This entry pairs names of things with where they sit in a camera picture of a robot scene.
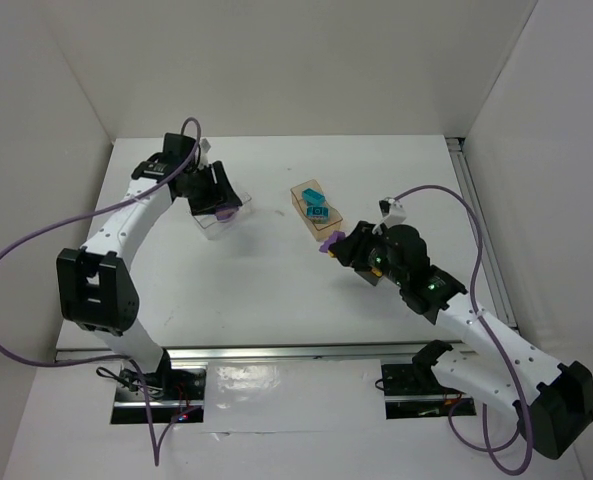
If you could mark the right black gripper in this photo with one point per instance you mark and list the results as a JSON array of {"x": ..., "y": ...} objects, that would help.
[{"x": 354, "y": 248}]

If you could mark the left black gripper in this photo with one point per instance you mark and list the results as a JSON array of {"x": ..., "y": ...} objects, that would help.
[{"x": 212, "y": 190}]

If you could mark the light purple lego piece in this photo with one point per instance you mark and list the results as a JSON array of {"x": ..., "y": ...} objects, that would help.
[{"x": 226, "y": 214}]

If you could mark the small purple lego brick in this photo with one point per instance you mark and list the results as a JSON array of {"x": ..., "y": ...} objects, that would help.
[{"x": 333, "y": 238}]

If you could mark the long teal lego brick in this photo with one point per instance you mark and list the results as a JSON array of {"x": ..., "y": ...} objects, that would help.
[{"x": 318, "y": 214}]

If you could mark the curved teal lego brick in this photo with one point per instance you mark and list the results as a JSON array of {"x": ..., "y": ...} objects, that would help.
[{"x": 313, "y": 197}]

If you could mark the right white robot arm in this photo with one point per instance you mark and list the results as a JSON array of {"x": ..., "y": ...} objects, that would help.
[{"x": 550, "y": 402}]

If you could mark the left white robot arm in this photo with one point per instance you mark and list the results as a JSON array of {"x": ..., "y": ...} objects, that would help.
[{"x": 95, "y": 286}]

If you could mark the clear plastic container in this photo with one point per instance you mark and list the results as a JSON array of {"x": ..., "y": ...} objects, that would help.
[{"x": 214, "y": 226}]

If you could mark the grey plastic container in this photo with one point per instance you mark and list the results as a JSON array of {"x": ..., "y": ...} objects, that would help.
[{"x": 365, "y": 273}]

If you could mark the aluminium rail front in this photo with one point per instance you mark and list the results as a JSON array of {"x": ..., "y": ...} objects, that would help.
[{"x": 295, "y": 352}]

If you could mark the aluminium rail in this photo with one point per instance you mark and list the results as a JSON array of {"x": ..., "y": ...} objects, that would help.
[
  {"x": 295, "y": 352},
  {"x": 499, "y": 298}
]

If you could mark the aluminium rail right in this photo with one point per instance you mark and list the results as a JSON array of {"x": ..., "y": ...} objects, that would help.
[{"x": 499, "y": 298}]

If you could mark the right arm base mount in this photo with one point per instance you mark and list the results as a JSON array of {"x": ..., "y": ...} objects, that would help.
[{"x": 407, "y": 397}]

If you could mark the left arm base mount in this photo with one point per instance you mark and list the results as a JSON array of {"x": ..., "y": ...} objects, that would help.
[{"x": 183, "y": 397}]

